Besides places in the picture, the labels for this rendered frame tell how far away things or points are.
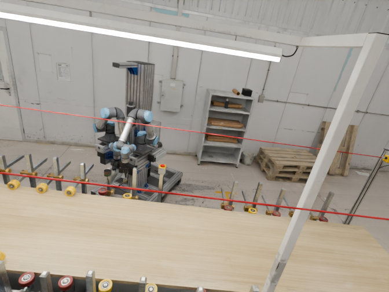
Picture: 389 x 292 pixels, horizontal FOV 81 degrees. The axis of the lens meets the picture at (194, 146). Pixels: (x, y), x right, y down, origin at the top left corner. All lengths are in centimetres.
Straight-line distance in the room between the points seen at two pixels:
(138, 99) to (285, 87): 337
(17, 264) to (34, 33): 400
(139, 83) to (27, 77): 288
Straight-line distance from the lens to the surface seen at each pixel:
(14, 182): 260
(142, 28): 156
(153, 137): 271
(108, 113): 267
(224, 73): 480
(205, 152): 519
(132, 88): 295
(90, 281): 151
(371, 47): 113
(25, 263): 196
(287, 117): 555
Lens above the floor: 232
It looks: 24 degrees down
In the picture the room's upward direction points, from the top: 9 degrees clockwise
